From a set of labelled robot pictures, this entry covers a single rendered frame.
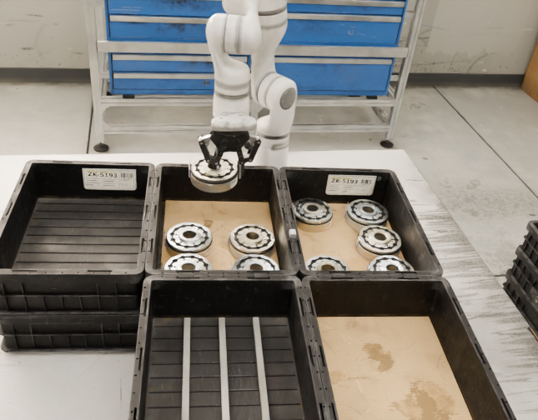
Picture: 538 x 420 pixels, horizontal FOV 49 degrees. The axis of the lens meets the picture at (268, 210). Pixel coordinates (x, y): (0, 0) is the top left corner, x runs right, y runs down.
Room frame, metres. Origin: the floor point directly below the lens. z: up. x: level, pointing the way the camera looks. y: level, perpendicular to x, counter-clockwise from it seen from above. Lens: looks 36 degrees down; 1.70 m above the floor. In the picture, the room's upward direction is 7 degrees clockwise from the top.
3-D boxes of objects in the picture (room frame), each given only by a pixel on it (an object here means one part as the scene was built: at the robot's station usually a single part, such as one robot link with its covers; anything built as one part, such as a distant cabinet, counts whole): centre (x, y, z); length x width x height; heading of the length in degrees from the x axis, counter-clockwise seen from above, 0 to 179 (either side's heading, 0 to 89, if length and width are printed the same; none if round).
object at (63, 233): (0.99, 0.40, 0.87); 0.40 x 0.30 x 0.11; 9
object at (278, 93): (1.41, 0.01, 1.01); 0.09 x 0.09 x 0.17; 49
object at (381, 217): (1.21, -0.25, 0.86); 0.10 x 0.10 x 0.01
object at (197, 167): (1.10, 0.13, 1.00); 0.10 x 0.10 x 0.01
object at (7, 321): (0.99, 0.40, 0.76); 0.40 x 0.30 x 0.12; 9
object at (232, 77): (1.10, 0.11, 1.27); 0.09 x 0.07 x 0.15; 88
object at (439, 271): (1.09, -0.19, 0.92); 0.40 x 0.30 x 0.02; 9
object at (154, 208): (1.04, 0.10, 0.92); 0.40 x 0.30 x 0.02; 9
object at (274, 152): (1.42, 0.01, 0.85); 0.09 x 0.09 x 0.17; 6
